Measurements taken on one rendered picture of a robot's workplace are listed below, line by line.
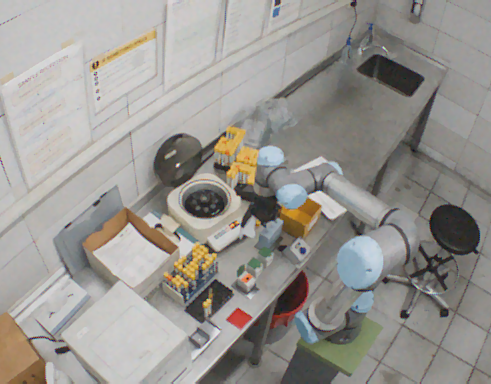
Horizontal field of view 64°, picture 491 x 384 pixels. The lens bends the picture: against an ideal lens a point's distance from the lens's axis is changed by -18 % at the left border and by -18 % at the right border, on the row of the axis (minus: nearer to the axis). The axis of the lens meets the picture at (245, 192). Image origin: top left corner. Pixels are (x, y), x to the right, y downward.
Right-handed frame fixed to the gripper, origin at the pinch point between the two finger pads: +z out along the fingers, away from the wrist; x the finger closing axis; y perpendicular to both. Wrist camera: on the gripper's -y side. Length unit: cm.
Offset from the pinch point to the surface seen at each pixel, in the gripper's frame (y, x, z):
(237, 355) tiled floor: 3, 0, 107
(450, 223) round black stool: 53, 107, 38
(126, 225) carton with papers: -40, -27, 14
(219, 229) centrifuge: -14.5, -1.5, 13.0
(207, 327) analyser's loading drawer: 12.2, -33.2, 16.3
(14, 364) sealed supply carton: -11, -98, 4
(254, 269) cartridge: 7.0, -5.2, 13.1
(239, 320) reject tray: 16.3, -21.5, 19.7
